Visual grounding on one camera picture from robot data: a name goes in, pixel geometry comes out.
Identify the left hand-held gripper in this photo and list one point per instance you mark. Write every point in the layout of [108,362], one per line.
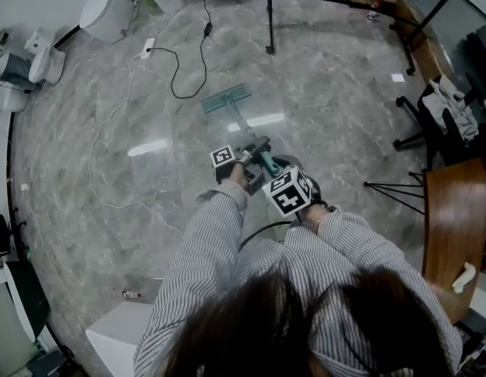
[254,167]

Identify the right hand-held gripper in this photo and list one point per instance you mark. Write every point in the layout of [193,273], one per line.
[289,195]

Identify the teal mop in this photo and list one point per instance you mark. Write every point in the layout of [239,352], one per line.
[225,98]

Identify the person's left forearm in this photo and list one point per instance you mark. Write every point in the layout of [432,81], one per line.
[215,226]

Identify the person's right forearm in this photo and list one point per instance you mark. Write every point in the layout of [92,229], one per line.
[344,234]

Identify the grey marble floor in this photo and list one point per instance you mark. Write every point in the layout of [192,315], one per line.
[325,112]

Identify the person's striped shirt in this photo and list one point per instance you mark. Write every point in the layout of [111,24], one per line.
[274,257]

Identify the black metal rack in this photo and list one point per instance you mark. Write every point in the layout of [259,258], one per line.
[270,14]

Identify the white power strip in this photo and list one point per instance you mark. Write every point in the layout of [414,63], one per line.
[147,48]

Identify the black office chair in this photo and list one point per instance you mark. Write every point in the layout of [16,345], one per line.
[435,140]

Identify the wooden table black legs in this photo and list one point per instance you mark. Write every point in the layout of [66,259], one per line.
[454,218]

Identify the green bag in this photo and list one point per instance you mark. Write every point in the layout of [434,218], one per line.
[150,0]

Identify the grey crumpled clothes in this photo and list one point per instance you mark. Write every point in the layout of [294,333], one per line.
[454,108]

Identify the white crumpled cloth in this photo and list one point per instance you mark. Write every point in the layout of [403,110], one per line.
[462,279]

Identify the white cylindrical bin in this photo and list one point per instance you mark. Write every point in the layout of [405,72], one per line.
[105,12]

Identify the white cabinet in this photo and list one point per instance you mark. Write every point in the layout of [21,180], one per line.
[117,336]

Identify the white toilet with tank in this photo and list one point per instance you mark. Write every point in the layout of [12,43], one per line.
[44,59]

